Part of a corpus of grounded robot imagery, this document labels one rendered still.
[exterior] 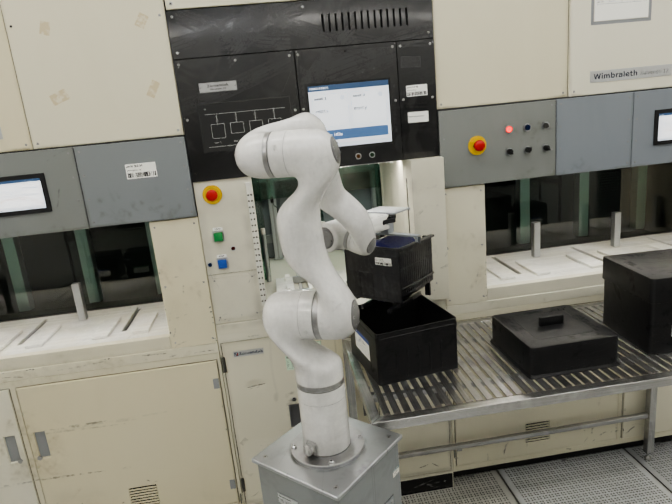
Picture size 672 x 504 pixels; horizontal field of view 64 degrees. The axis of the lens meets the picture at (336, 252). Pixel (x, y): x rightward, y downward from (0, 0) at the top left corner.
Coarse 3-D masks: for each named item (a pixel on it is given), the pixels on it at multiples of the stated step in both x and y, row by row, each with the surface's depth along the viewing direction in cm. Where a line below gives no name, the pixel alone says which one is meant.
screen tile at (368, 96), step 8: (352, 96) 186; (360, 96) 186; (368, 96) 187; (376, 96) 187; (384, 96) 187; (352, 104) 187; (384, 104) 188; (352, 112) 187; (360, 112) 188; (368, 112) 188; (376, 112) 188; (384, 112) 189; (360, 120) 188; (368, 120) 189; (376, 120) 189; (384, 120) 189
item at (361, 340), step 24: (360, 312) 189; (384, 312) 192; (408, 312) 194; (432, 312) 185; (360, 336) 177; (384, 336) 163; (408, 336) 165; (432, 336) 168; (456, 336) 171; (360, 360) 182; (384, 360) 164; (408, 360) 167; (432, 360) 170; (456, 360) 172; (384, 384) 166
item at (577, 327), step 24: (528, 312) 186; (552, 312) 184; (576, 312) 182; (504, 336) 177; (528, 336) 168; (552, 336) 166; (576, 336) 164; (600, 336) 163; (528, 360) 162; (552, 360) 161; (576, 360) 162; (600, 360) 164
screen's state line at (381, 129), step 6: (372, 126) 189; (378, 126) 190; (384, 126) 190; (330, 132) 188; (336, 132) 188; (342, 132) 188; (348, 132) 189; (354, 132) 189; (360, 132) 189; (366, 132) 190; (372, 132) 190; (378, 132) 190; (384, 132) 190; (336, 138) 189; (342, 138) 189
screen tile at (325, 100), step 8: (312, 96) 184; (320, 96) 185; (328, 96) 185; (336, 96) 185; (320, 104) 185; (328, 104) 186; (336, 104) 186; (344, 104) 186; (344, 112) 187; (328, 120) 187; (336, 120) 187; (344, 120) 188
